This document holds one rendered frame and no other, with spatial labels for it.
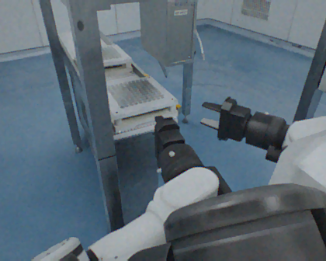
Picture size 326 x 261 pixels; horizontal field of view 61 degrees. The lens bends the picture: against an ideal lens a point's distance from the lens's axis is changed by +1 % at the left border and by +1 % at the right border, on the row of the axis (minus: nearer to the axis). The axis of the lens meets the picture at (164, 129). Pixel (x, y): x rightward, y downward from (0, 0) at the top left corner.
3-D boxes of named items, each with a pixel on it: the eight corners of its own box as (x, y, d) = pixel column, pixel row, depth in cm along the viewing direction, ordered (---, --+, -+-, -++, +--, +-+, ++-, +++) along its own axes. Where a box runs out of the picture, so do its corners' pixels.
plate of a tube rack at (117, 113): (95, 91, 110) (94, 86, 109) (150, 79, 119) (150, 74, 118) (114, 120, 92) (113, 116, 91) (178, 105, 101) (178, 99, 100)
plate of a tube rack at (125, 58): (132, 62, 136) (132, 58, 135) (82, 71, 127) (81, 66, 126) (116, 47, 154) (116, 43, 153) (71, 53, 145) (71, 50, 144)
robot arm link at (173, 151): (144, 120, 62) (159, 152, 53) (184, 114, 64) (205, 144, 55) (146, 162, 69) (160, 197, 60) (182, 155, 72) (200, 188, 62)
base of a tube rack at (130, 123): (96, 102, 113) (95, 96, 112) (150, 90, 122) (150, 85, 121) (116, 133, 95) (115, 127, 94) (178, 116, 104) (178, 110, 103)
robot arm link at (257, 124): (218, 105, 68) (268, 119, 63) (233, 90, 75) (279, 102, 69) (213, 145, 75) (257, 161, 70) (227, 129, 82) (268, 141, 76)
